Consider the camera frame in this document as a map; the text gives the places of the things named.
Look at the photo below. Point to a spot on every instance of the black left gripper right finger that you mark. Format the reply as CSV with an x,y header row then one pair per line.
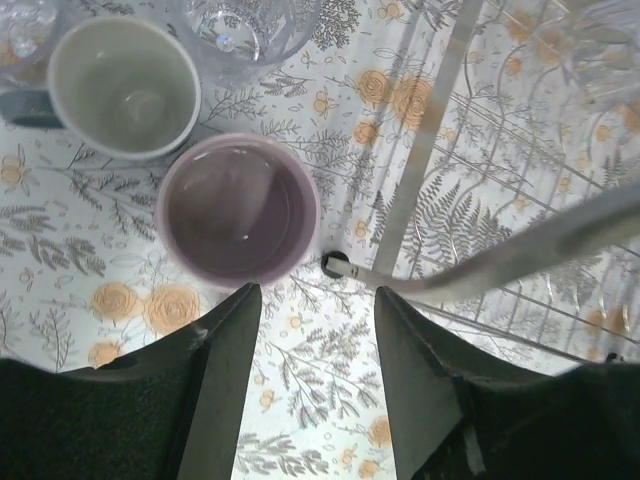
x,y
458,412

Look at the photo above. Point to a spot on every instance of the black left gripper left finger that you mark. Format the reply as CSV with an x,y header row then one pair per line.
x,y
170,410

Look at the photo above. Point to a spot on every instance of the pink ribbed mug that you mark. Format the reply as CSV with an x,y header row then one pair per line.
x,y
237,208

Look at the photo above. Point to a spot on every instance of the grey-blue textured mug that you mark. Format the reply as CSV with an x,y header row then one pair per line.
x,y
122,85

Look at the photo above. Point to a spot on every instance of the clear faceted glass cup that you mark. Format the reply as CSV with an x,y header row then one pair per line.
x,y
234,43

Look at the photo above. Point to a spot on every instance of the clear glass tumbler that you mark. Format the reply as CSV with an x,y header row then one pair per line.
x,y
603,57

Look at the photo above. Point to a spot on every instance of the steel two-tier dish rack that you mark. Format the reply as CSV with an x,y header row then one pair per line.
x,y
513,150

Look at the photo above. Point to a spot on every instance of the floral tablecloth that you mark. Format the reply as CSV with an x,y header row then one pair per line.
x,y
85,279

